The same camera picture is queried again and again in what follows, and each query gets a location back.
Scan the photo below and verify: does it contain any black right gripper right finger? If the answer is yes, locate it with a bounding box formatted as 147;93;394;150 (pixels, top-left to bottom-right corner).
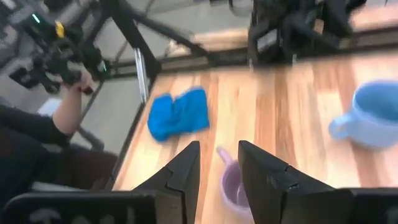
238;140;355;224

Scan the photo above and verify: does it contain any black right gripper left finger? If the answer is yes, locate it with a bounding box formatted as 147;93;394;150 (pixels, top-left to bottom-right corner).
132;140;201;224

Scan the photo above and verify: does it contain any small lavender mug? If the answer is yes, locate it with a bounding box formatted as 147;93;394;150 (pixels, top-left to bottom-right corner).
216;146;254;223

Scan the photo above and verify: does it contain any person's forearm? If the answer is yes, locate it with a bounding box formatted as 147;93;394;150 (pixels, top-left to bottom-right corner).
52;85;83;136

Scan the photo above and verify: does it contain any blue cloth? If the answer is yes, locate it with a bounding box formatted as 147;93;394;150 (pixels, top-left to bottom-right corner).
147;86;211;142

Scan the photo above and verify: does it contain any silver metal bar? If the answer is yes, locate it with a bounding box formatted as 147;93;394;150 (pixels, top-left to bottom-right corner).
134;48;149;104

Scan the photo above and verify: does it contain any large light blue mug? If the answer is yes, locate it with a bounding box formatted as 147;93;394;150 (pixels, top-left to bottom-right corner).
328;80;398;150

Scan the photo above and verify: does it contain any person's hand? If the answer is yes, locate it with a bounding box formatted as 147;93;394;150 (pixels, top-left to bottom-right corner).
62;70;96;96

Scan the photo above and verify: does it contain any person in black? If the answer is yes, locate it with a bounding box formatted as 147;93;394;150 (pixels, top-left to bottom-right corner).
0;104;119;212

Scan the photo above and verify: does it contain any yellow clip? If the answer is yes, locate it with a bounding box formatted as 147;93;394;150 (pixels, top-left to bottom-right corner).
55;21;66;39

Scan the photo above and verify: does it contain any black diagonal frame strut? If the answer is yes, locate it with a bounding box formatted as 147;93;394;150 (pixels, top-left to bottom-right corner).
124;4;210;58

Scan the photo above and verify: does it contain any black frame post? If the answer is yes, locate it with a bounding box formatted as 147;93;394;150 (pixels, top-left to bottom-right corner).
99;0;162;80

